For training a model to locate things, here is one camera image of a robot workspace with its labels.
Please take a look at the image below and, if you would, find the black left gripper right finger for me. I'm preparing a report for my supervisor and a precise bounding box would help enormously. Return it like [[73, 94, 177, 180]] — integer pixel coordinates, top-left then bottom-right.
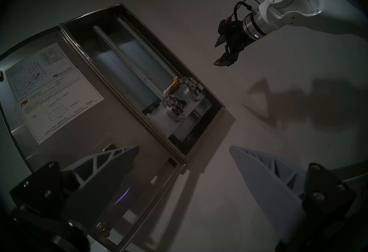
[[229, 145, 358, 244]]

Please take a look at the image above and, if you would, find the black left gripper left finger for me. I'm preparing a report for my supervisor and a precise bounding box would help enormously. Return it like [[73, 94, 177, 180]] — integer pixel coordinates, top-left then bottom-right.
[[9, 145, 140, 226]]

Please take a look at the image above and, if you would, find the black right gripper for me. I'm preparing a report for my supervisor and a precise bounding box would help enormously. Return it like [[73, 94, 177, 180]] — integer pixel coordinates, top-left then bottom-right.
[[213, 22, 257, 68]]

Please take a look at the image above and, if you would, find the orange floral pad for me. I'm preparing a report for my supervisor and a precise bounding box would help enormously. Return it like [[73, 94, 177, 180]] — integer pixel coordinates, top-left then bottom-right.
[[162, 77, 181, 96]]

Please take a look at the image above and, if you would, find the stainless steel wall dispenser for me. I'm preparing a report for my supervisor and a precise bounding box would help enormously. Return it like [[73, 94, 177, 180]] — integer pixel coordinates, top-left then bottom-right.
[[0, 24, 187, 252]]

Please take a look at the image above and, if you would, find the chrome dispensing lever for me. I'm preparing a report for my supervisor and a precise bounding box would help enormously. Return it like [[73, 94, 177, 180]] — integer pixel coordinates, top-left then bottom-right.
[[183, 79, 206, 102], [162, 95, 187, 122]]

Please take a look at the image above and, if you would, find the white instruction sheet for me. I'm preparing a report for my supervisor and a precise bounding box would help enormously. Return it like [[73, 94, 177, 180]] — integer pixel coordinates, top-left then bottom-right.
[[19, 70, 104, 145]]

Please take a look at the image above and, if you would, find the white diagram sheet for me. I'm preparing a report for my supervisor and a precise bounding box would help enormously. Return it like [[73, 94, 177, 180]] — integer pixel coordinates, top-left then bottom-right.
[[6, 43, 78, 97]]

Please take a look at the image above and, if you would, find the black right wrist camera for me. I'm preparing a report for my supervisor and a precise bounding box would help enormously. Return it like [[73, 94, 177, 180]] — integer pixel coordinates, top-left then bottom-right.
[[218, 18, 236, 36]]

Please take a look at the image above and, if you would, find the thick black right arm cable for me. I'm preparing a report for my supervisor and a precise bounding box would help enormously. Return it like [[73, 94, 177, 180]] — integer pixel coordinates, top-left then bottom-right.
[[233, 0, 260, 22]]

